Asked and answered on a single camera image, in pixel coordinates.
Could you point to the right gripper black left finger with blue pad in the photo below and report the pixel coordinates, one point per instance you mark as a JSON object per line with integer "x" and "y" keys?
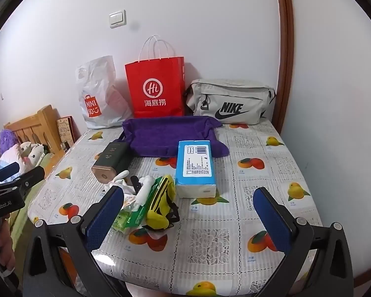
{"x": 45, "y": 273}

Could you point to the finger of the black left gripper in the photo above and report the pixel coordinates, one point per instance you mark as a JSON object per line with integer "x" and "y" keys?
{"x": 25, "y": 181}
{"x": 8, "y": 171}

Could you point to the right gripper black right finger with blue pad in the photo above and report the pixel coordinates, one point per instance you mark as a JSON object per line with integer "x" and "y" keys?
{"x": 331, "y": 271}

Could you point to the green wet wipes pack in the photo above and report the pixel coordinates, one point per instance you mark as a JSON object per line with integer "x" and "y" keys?
{"x": 131, "y": 215}

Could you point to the white glove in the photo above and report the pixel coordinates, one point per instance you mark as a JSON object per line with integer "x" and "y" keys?
{"x": 123, "y": 183}

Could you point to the yellow black pouch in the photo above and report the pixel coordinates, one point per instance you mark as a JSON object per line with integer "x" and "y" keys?
{"x": 163, "y": 212}

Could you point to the person's left hand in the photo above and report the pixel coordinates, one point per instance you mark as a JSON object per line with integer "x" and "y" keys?
{"x": 7, "y": 257}

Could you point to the white plush toy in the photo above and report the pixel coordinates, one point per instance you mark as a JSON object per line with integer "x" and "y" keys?
{"x": 32, "y": 154}

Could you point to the purple plush toy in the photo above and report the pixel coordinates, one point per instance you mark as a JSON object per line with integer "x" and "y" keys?
{"x": 7, "y": 139}

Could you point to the wooden headboard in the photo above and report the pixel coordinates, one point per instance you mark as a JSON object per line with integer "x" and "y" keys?
{"x": 40, "y": 127}

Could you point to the small brown patterned box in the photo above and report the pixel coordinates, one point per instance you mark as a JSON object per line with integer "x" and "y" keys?
{"x": 66, "y": 130}

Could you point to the dark green rectangular box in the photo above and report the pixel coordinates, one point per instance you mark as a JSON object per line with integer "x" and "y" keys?
{"x": 115, "y": 159}

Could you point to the white plastic Miniso bag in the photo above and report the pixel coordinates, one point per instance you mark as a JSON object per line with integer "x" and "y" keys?
{"x": 102, "y": 104}

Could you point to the fruit print tablecloth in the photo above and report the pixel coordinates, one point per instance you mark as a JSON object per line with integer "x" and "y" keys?
{"x": 218, "y": 243}

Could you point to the purple towel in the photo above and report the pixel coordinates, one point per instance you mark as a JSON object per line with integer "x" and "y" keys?
{"x": 159, "y": 137}

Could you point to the blue tissue pack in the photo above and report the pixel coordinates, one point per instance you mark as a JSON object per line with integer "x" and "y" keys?
{"x": 194, "y": 173}

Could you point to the red paper shopping bag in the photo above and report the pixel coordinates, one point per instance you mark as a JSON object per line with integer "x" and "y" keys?
{"x": 157, "y": 86}

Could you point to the grey Nike waist bag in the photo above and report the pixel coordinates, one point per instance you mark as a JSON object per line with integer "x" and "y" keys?
{"x": 229, "y": 101}

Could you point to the white wall light switch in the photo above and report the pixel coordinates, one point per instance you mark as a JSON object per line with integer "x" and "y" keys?
{"x": 117, "y": 19}

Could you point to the brown wooden door frame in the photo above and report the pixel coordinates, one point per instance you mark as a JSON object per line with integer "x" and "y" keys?
{"x": 286, "y": 62}

